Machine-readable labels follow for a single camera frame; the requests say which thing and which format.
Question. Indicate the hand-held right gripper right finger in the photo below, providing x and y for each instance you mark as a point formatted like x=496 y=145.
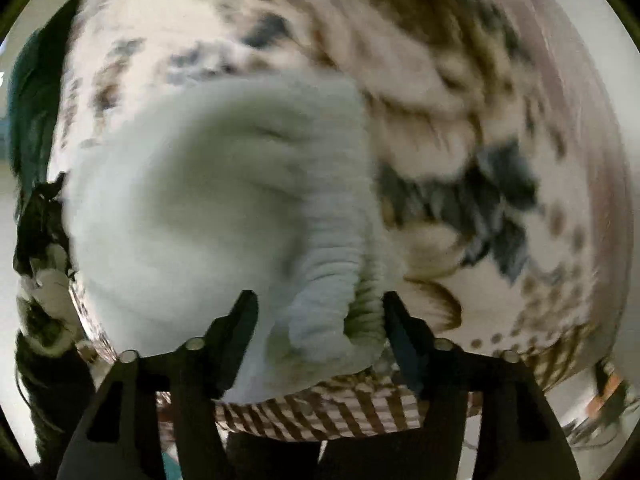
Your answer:
x=407 y=355

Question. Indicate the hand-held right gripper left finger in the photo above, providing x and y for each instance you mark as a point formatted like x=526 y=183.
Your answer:
x=235 y=355

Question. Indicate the pale green pants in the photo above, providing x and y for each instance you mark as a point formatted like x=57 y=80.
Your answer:
x=200 y=200

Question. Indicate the dark green cloth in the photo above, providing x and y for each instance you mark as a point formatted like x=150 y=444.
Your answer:
x=35 y=100

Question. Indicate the orange object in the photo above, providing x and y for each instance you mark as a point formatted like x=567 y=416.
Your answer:
x=610 y=390

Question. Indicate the floral blanket with checked border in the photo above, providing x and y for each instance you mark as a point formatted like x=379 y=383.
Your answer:
x=475 y=110

